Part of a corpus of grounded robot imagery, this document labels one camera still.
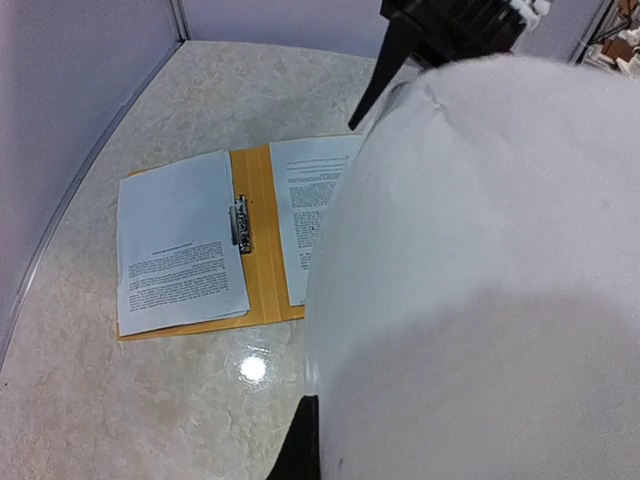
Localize printed paper sheet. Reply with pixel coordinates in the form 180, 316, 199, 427
269, 135, 362, 306
117, 151, 250, 337

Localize chrome folder spring clip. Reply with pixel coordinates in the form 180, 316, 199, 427
229, 195, 253, 255

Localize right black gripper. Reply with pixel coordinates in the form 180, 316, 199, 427
348, 0, 527, 130

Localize left aluminium frame post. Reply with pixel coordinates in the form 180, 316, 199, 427
168, 0, 191, 43

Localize stack of printed papers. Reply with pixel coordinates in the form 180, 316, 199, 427
306, 56, 639, 479

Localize orange file folder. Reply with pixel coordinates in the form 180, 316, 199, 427
117, 143, 304, 341

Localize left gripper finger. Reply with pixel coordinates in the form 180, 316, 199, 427
267, 395, 320, 480

